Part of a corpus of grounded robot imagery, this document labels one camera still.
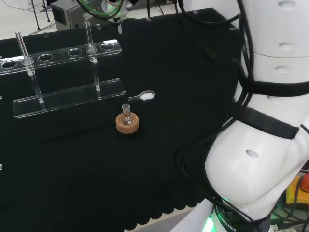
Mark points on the clear acrylic funnel stand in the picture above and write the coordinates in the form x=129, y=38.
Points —
x=65, y=79

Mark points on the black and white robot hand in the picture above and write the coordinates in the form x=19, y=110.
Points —
x=115, y=5

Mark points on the grey control box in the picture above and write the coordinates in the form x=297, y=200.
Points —
x=68, y=14

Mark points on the black cloth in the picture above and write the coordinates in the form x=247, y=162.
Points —
x=120, y=157

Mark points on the yellow stop button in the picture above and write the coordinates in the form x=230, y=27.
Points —
x=295, y=191

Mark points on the glass round-bottom flask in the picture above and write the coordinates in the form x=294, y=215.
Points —
x=126, y=117

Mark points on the clear plastic funnel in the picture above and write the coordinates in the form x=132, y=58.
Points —
x=118, y=16

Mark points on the black tripod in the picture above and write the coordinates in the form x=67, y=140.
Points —
x=38, y=17

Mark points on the glass weighing funnel with powder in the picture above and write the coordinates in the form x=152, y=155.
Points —
x=146, y=96

